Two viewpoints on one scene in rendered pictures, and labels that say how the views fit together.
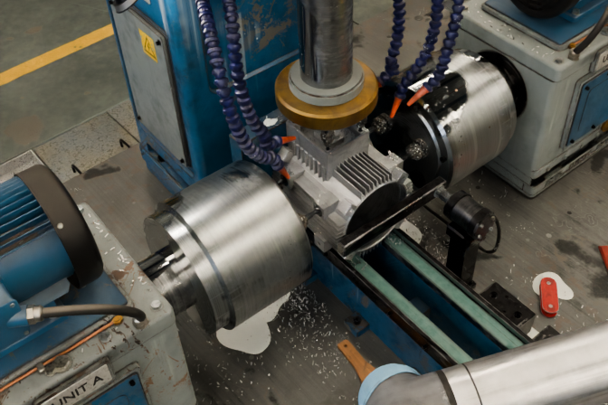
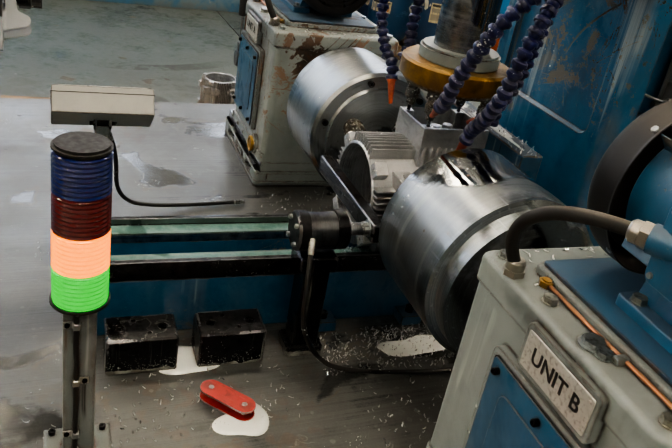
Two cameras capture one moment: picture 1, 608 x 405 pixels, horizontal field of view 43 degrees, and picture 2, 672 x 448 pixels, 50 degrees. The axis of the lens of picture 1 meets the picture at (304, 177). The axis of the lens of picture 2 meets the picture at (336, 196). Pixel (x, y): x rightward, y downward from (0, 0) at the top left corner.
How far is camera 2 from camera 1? 1.77 m
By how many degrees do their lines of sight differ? 81
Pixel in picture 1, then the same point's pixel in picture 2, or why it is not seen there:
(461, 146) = (398, 205)
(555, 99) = (472, 319)
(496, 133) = (420, 249)
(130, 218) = not seen: hidden behind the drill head
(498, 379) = not seen: outside the picture
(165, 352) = (268, 68)
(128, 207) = not seen: hidden behind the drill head
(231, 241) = (325, 62)
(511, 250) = (322, 415)
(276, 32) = (564, 77)
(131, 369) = (259, 49)
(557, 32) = (580, 272)
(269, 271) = (304, 97)
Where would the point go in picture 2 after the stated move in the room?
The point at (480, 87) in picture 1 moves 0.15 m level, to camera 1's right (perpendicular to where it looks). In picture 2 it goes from (474, 198) to (457, 250)
